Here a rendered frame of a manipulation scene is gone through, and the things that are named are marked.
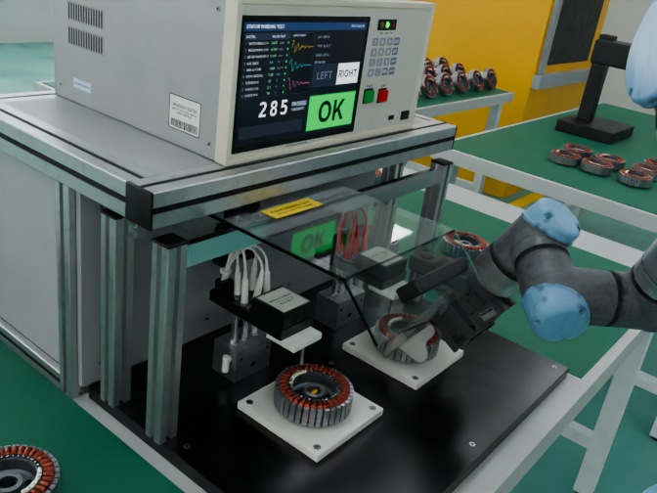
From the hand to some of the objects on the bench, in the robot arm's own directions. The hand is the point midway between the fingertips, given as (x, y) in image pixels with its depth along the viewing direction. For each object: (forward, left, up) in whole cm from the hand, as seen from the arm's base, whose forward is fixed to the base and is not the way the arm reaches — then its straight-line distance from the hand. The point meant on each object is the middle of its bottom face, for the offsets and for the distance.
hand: (406, 337), depth 118 cm
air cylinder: (+14, +2, -2) cm, 15 cm away
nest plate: (0, 0, -3) cm, 3 cm away
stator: (-3, +24, -3) cm, 24 cm away
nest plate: (-3, +24, -5) cm, 24 cm away
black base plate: (0, +12, -6) cm, 13 cm away
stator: (0, 0, -2) cm, 2 cm away
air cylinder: (+11, +26, -4) cm, 28 cm away
